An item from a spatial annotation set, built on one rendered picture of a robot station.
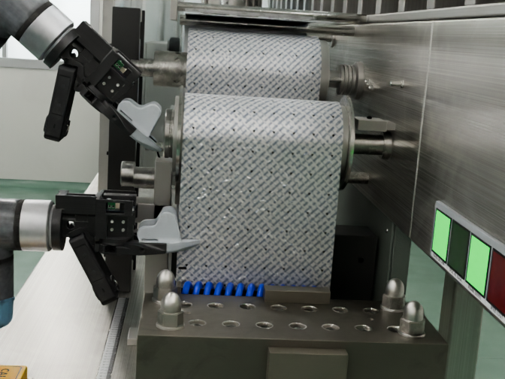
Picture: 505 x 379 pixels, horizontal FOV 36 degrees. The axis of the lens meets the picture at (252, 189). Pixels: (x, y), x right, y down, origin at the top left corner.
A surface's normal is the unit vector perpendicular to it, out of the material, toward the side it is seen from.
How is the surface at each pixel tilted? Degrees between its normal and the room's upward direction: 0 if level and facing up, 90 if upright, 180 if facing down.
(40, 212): 44
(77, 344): 0
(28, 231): 93
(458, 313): 90
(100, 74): 90
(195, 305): 0
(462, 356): 90
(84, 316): 0
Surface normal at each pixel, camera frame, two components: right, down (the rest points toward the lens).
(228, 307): 0.07, -0.98
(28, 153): 0.07, 0.20
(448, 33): -0.99, -0.05
